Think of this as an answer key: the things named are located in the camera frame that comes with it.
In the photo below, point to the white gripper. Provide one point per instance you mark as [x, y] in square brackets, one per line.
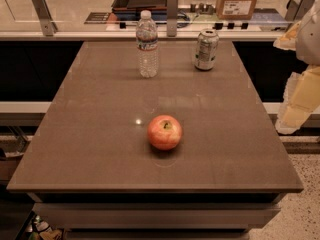
[310, 40]

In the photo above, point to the silver green 7up can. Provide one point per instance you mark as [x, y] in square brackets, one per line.
[206, 48]

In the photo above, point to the cardboard box with label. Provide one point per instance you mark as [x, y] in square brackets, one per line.
[235, 9]

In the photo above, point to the red yellow apple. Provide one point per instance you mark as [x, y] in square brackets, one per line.
[164, 132]

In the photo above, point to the clear plastic water bottle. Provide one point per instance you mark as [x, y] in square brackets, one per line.
[147, 45]

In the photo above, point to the bin with colourful items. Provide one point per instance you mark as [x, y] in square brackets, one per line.
[36, 228]

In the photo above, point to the right metal glass bracket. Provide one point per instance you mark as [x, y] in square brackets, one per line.
[296, 9]

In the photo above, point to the metal glass bracket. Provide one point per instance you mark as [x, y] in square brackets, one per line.
[47, 24]
[172, 11]
[296, 9]

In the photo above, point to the middle metal glass bracket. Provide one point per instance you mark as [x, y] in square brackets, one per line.
[172, 11]

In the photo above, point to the left metal glass bracket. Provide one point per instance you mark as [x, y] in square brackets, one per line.
[47, 24]

